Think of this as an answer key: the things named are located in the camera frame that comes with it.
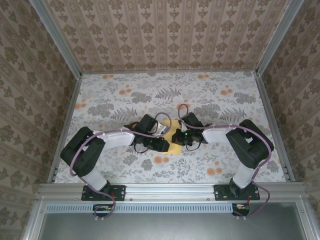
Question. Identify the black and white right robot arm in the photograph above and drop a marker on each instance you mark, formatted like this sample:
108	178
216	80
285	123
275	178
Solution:
250	147

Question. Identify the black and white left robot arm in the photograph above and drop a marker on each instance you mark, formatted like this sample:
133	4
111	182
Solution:
82	152

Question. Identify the floral patterned table cover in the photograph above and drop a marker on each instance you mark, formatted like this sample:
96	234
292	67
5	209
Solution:
150	100

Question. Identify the grey metal panel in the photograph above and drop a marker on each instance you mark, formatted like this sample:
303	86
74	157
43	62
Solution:
170	227

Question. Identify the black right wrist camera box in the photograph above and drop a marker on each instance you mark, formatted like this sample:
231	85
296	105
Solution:
191	121

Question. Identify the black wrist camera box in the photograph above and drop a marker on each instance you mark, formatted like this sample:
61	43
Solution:
191	121
147	122

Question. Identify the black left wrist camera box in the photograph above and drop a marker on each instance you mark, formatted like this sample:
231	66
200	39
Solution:
147	122

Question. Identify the long aluminium mounting rail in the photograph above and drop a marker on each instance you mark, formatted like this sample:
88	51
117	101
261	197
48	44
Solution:
170	192

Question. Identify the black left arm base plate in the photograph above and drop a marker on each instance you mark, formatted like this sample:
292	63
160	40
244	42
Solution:
117	192

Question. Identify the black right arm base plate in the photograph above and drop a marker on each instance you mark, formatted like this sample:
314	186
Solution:
221	193

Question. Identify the black wiring connector mount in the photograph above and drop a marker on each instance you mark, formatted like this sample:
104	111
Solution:
101	212
241	212

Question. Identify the aluminium side rail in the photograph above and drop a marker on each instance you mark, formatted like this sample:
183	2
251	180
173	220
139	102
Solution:
269	107
71	107

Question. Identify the aluminium frame post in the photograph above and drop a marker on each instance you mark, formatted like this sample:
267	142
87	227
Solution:
59	37
277	37

